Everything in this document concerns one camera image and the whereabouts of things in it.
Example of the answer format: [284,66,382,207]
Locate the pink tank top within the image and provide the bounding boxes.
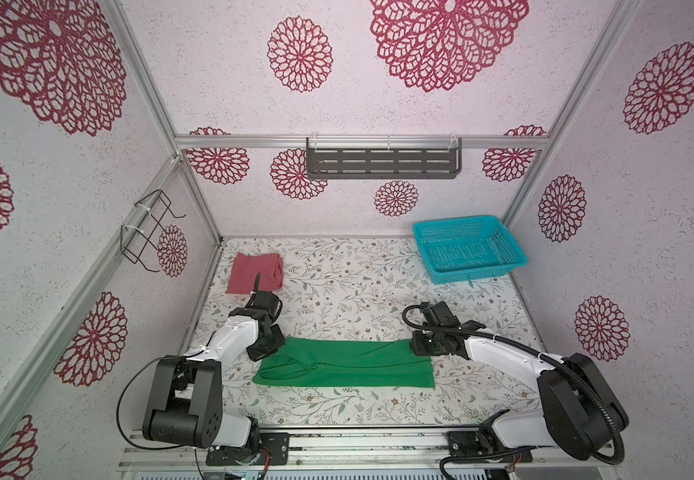
[226,253,284,295]

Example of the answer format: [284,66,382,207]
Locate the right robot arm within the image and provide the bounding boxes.
[402,302,629,466]

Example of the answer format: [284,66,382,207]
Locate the green tank top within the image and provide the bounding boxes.
[253,338,435,389]

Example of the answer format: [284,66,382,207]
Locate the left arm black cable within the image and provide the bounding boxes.
[115,272,264,480]

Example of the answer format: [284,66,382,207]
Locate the grey wall shelf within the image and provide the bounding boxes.
[305,138,462,180]

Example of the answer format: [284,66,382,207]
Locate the black wire wall rack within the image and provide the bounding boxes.
[119,189,188,277]

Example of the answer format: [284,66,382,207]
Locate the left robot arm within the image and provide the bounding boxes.
[142,291,285,458]

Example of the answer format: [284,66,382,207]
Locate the teal plastic basket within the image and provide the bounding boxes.
[413,215,529,285]

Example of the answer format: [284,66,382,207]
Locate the aluminium front rail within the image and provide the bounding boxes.
[117,425,622,470]

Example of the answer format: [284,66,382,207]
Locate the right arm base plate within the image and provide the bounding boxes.
[446,430,535,463]

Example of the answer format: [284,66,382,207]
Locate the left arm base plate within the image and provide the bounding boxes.
[206,432,291,467]

